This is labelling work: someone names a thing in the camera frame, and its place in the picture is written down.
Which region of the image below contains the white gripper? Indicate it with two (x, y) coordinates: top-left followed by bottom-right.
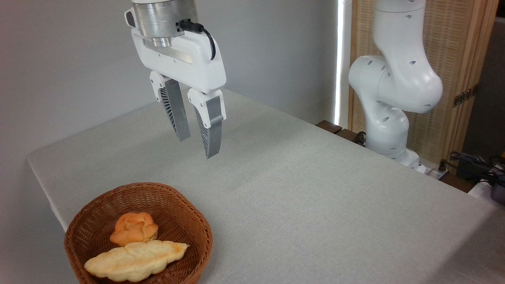
(125, 7), (227, 159)

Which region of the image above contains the round orange bread roll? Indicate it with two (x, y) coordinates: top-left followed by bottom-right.
(109, 212), (159, 247)

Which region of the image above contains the long pale braided bread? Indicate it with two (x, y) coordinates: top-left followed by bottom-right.
(84, 240), (191, 283)

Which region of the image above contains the brown wicker basket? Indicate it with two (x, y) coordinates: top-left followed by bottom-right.
(64, 182), (213, 284)

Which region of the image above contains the grey tablecloth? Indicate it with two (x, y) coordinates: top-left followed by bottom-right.
(26, 88), (505, 284)

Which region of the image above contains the white power strip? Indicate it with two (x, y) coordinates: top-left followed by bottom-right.
(414, 162), (451, 181)

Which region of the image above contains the dark metal screen hinge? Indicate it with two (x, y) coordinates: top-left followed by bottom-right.
(453, 84), (479, 108)

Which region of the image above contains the wooden rattan folding screen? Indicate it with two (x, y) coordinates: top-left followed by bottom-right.
(349, 0), (500, 175)

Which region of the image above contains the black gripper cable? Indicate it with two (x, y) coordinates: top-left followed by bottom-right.
(179, 19), (217, 61)

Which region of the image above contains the black cable bundle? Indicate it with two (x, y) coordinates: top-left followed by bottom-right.
(439, 151), (505, 187)

